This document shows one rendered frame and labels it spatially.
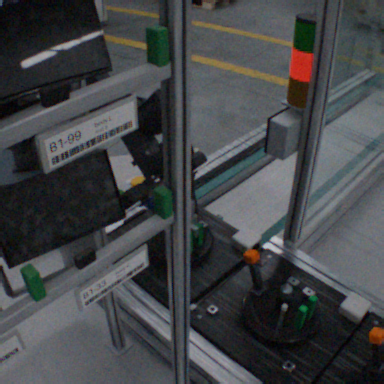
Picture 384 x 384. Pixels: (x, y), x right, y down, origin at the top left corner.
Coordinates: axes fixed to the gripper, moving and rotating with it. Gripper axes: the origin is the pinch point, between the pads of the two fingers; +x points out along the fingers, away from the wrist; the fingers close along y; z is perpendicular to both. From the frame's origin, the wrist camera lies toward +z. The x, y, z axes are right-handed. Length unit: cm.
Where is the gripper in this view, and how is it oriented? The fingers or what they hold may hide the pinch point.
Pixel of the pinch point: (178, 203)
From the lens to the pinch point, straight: 83.8
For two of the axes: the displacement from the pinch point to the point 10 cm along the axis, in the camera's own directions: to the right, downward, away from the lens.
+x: 5.2, 8.5, 0.0
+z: 4.8, -2.9, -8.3
